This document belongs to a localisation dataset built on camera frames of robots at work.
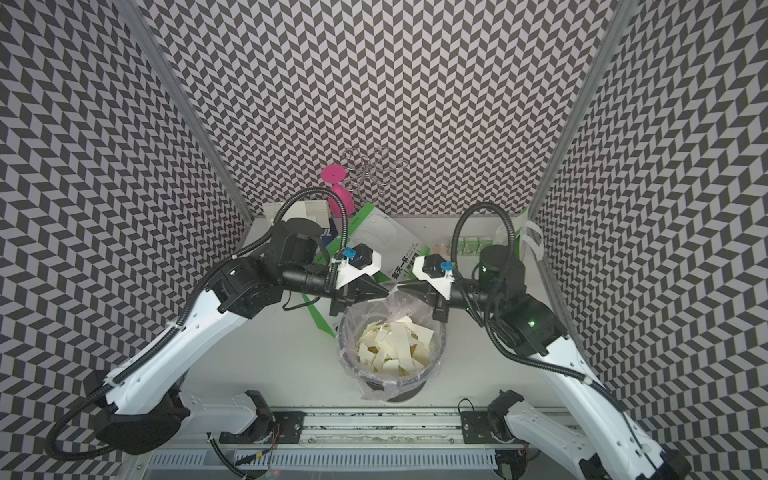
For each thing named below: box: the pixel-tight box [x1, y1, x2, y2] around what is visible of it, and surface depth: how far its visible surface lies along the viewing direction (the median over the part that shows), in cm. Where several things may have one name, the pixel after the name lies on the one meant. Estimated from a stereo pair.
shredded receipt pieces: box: [357, 316, 435, 377], surface depth 73 cm
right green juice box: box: [476, 237, 493, 255], surface depth 104 cm
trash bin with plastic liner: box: [336, 285, 447, 402], surface depth 72 cm
